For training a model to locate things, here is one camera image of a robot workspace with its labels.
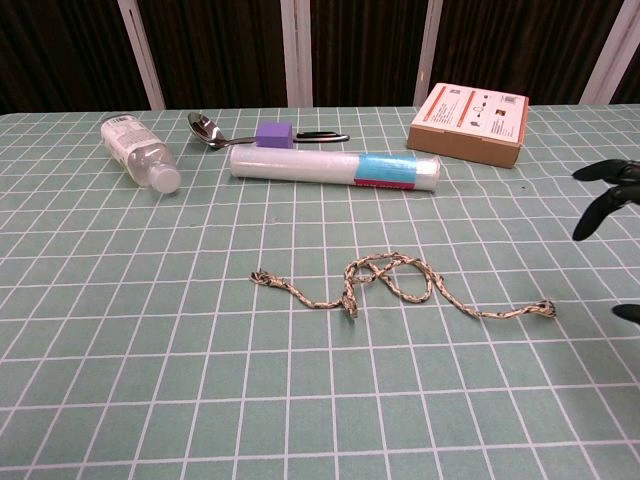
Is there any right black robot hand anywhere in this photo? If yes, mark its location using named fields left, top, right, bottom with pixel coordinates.
left=571, top=158, right=640, bottom=327

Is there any beige speckled braided rope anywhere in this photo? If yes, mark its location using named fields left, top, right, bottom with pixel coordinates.
left=249, top=251, right=558, bottom=322

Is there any cardboard box with orange print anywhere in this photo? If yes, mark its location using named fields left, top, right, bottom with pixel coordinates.
left=405, top=81, right=531, bottom=170

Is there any clear tube with blue label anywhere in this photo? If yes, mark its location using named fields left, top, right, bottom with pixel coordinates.
left=229, top=144, right=443, bottom=193

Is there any purple foam cube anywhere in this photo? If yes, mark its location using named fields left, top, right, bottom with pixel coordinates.
left=254, top=120, right=294, bottom=150

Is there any green grid tablecloth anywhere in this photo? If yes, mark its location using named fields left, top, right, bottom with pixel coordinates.
left=0, top=103, right=640, bottom=480

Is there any clear plastic bottle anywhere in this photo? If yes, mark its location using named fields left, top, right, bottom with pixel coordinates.
left=99, top=113, right=182, bottom=195

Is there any white post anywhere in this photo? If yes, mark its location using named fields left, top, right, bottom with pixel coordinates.
left=581, top=0, right=640, bottom=106
left=279, top=0, right=314, bottom=108
left=413, top=0, right=444, bottom=107
left=116, top=0, right=167, bottom=112

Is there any metal spoon with black handle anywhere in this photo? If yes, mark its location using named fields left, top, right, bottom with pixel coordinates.
left=186, top=111, right=352, bottom=151

